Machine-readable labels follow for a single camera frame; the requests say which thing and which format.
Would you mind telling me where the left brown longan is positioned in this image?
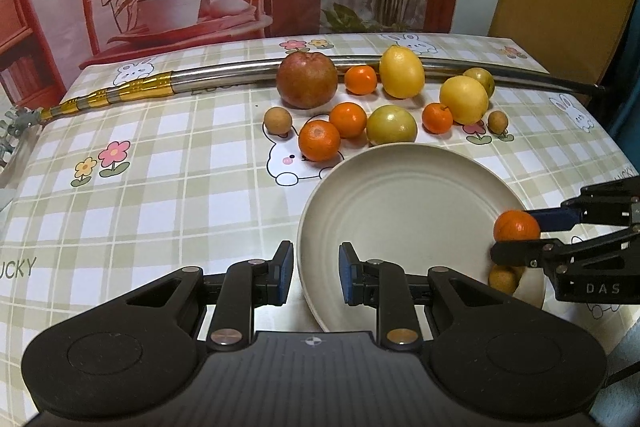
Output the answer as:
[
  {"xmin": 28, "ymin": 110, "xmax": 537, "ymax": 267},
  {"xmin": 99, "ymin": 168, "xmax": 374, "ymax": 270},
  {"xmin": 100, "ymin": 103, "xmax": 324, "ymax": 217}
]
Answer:
[{"xmin": 262, "ymin": 106, "xmax": 292, "ymax": 135}]

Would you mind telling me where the grey toothed pole head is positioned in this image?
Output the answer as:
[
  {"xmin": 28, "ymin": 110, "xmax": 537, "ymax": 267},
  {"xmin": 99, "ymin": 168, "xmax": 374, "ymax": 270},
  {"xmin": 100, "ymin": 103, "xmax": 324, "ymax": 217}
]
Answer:
[{"xmin": 0, "ymin": 106, "xmax": 42, "ymax": 169}]

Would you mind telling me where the silver gold telescopic pole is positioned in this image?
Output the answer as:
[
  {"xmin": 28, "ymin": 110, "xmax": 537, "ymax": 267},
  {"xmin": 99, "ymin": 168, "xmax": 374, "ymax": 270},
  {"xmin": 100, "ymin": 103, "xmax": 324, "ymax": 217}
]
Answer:
[{"xmin": 37, "ymin": 57, "xmax": 604, "ymax": 124}]

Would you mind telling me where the right small orange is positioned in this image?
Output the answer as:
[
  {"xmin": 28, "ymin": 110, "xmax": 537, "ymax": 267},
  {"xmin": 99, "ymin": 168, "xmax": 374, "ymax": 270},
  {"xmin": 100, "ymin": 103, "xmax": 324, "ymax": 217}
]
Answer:
[{"xmin": 422, "ymin": 103, "xmax": 454, "ymax": 134}]

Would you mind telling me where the brown longan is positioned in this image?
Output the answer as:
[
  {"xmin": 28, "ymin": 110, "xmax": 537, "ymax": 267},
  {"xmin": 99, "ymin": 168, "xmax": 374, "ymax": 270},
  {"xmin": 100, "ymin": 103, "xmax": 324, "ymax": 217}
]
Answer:
[
  {"xmin": 262, "ymin": 106, "xmax": 292, "ymax": 135},
  {"xmin": 487, "ymin": 110, "xmax": 509, "ymax": 135}
]

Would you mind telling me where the white round plate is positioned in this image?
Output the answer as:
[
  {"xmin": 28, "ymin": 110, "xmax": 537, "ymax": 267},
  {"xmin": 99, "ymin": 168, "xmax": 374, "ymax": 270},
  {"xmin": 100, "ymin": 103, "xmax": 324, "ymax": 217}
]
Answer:
[{"xmin": 296, "ymin": 143, "xmax": 524, "ymax": 332}]

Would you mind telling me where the small orange behind apple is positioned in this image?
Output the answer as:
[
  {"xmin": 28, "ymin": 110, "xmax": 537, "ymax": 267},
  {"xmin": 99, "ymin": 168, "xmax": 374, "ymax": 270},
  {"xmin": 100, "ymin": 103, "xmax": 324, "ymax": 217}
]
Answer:
[{"xmin": 344, "ymin": 65, "xmax": 378, "ymax": 95}]

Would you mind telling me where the right brown longan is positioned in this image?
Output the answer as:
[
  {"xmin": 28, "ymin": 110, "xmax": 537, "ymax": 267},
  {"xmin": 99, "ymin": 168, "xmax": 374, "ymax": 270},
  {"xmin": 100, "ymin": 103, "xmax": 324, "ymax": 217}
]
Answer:
[{"xmin": 487, "ymin": 110, "xmax": 509, "ymax": 135}]

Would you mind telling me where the yellow-green round fruit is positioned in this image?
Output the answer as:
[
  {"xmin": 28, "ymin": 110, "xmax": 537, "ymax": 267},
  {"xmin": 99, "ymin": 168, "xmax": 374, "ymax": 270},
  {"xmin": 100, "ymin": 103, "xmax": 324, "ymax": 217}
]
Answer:
[{"xmin": 367, "ymin": 104, "xmax": 418, "ymax": 145}]

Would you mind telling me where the large yellow lemon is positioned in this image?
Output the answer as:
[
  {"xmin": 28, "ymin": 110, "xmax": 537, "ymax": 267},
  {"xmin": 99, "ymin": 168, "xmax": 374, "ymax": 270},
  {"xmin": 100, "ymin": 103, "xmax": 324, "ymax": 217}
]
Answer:
[{"xmin": 378, "ymin": 46, "xmax": 425, "ymax": 100}]

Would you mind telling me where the yellow fruit in plate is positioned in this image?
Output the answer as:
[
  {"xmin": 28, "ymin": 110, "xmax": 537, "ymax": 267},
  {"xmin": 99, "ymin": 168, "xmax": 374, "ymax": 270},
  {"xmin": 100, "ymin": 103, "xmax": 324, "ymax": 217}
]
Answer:
[{"xmin": 488, "ymin": 265, "xmax": 526, "ymax": 296}]

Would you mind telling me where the plaid bunny tablecloth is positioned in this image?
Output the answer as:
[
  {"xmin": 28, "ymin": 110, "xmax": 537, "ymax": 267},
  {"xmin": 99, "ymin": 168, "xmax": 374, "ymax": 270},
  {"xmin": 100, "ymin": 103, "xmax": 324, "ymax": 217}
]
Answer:
[{"xmin": 1, "ymin": 34, "xmax": 637, "ymax": 426}]

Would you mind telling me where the small green-yellow fruit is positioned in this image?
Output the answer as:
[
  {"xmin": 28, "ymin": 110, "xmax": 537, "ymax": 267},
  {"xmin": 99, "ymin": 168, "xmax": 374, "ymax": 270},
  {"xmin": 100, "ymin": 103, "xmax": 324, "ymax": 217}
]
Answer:
[{"xmin": 463, "ymin": 67, "xmax": 495, "ymax": 98}]

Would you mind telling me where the red apple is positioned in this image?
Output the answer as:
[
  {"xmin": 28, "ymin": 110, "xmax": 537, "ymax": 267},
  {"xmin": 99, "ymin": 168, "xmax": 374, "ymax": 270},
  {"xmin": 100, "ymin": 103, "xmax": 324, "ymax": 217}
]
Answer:
[{"xmin": 276, "ymin": 51, "xmax": 338, "ymax": 109}]

